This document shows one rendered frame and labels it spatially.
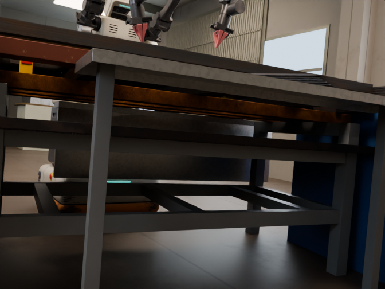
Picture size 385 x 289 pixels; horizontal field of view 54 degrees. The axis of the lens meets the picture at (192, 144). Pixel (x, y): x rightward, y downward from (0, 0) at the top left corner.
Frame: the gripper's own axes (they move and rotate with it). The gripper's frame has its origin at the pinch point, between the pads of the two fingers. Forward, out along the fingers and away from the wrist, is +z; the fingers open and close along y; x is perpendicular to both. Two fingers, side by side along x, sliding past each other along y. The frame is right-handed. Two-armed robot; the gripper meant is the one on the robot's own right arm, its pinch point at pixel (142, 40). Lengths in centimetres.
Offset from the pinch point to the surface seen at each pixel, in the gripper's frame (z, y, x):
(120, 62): 17, -29, -68
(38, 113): 9, -13, 629
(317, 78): 27, 34, -63
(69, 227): 61, -45, -34
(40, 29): 1, -43, -37
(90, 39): 4.9, -28.9, -36.5
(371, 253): 95, 60, -54
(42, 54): 8, -43, -37
